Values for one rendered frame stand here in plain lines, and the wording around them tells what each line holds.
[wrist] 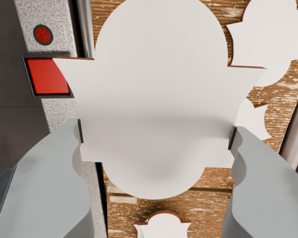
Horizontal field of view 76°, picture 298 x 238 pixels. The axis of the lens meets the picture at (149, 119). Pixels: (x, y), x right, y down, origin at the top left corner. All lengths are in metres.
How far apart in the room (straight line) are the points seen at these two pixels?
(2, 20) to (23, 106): 0.55
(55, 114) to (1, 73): 1.22
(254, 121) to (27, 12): 0.42
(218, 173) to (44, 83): 0.38
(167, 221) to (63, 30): 0.42
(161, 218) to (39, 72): 0.38
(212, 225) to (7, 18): 1.45
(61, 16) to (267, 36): 0.31
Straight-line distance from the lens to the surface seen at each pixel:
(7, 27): 1.52
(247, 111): 0.37
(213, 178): 0.45
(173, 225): 0.49
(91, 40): 0.35
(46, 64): 0.37
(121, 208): 0.50
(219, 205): 0.51
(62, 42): 0.37
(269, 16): 0.35
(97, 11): 0.33
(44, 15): 0.38
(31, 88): 0.39
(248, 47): 0.34
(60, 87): 0.37
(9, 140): 1.84
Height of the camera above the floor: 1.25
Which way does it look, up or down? 65 degrees down
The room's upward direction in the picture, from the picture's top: 178 degrees counter-clockwise
